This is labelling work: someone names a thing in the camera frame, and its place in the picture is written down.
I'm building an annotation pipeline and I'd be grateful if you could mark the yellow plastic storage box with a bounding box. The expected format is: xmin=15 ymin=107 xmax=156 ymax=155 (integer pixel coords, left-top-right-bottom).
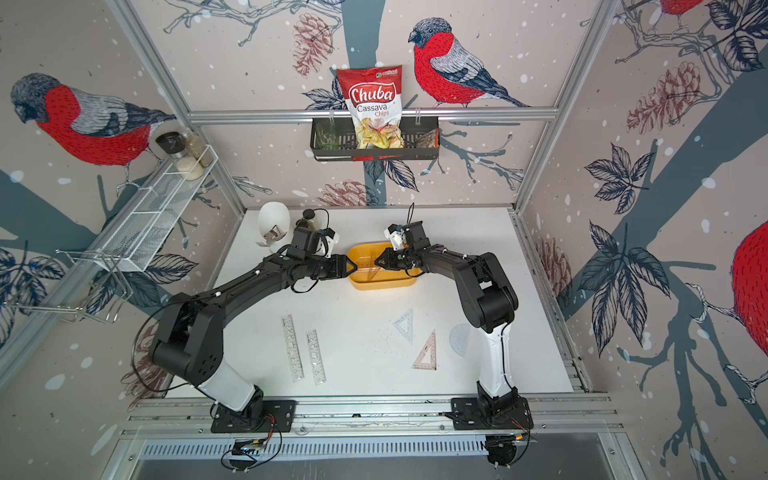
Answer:
xmin=346 ymin=241 xmax=424 ymax=292

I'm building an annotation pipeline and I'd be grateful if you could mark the pink right-angle set square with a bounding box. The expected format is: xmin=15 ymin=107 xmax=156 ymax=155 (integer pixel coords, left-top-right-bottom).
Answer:
xmin=412 ymin=331 xmax=437 ymax=371

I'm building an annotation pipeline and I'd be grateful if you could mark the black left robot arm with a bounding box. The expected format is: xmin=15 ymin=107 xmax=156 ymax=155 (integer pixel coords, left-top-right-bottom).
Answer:
xmin=149 ymin=253 xmax=357 ymax=419

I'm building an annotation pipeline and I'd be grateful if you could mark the clear blue triangle set square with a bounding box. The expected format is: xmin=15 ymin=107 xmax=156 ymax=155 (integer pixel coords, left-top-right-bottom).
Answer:
xmin=393 ymin=309 xmax=414 ymax=345

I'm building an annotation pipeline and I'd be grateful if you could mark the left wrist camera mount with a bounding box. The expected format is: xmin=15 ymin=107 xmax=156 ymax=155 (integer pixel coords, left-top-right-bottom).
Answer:
xmin=290 ymin=227 xmax=339 ymax=257

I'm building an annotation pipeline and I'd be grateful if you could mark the long clear stencil ruler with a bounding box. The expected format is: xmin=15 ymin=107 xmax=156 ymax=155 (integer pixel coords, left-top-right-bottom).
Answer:
xmin=281 ymin=315 xmax=305 ymax=383

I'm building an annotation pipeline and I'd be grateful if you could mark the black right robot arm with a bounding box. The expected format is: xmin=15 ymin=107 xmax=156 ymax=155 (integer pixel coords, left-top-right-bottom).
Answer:
xmin=374 ymin=245 xmax=519 ymax=402

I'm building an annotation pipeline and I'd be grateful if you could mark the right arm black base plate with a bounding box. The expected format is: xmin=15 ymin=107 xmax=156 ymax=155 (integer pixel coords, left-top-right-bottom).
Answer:
xmin=443 ymin=396 xmax=533 ymax=431

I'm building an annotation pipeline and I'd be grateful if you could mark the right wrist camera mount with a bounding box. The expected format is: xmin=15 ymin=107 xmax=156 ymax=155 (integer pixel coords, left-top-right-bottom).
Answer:
xmin=384 ymin=221 xmax=431 ymax=251

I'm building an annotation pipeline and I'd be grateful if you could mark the chrome wire rack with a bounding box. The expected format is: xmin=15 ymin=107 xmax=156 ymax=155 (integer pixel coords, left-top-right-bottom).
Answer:
xmin=2 ymin=250 xmax=137 ymax=324

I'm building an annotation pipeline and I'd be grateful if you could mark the white wire mesh shelf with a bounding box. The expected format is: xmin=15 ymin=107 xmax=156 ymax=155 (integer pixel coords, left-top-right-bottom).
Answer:
xmin=94 ymin=145 xmax=219 ymax=272

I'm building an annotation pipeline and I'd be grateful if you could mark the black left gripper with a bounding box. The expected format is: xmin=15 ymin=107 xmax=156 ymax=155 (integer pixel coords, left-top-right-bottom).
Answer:
xmin=304 ymin=253 xmax=359 ymax=279

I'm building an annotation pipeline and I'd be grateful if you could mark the short clear stencil ruler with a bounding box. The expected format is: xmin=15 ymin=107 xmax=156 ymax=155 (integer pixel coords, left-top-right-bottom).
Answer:
xmin=307 ymin=329 xmax=327 ymax=386

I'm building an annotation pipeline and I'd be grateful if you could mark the white egg-shaped container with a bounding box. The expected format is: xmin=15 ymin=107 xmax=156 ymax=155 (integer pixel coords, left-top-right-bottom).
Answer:
xmin=257 ymin=202 xmax=291 ymax=253

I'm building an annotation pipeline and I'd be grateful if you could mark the black lid spice jar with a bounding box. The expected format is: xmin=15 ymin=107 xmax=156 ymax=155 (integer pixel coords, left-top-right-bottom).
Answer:
xmin=155 ymin=132 xmax=186 ymax=158

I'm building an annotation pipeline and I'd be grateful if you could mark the red Chuba cassava chips bag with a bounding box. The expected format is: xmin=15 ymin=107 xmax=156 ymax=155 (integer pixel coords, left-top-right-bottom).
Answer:
xmin=337 ymin=66 xmax=405 ymax=149

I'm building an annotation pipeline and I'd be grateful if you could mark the dark spice bottle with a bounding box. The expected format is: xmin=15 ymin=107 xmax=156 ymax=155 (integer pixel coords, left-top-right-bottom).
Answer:
xmin=296 ymin=209 xmax=317 ymax=230

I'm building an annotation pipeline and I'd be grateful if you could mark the black wire wall basket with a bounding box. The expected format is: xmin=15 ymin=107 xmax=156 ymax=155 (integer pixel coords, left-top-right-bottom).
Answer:
xmin=310 ymin=117 xmax=440 ymax=162

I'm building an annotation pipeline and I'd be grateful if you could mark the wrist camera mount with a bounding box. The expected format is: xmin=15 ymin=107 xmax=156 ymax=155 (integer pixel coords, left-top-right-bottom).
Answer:
xmin=384 ymin=221 xmax=431 ymax=251
xmin=290 ymin=227 xmax=339 ymax=257

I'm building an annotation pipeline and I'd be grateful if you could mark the clear blue protractor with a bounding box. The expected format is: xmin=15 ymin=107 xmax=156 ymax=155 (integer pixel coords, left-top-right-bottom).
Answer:
xmin=449 ymin=324 xmax=471 ymax=358

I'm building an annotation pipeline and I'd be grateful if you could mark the glass jar on shelf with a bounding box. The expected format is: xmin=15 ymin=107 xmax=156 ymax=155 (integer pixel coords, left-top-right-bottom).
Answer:
xmin=180 ymin=128 xmax=212 ymax=168

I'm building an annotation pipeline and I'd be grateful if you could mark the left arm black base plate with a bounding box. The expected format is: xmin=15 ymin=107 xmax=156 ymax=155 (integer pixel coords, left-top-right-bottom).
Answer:
xmin=210 ymin=398 xmax=298 ymax=434

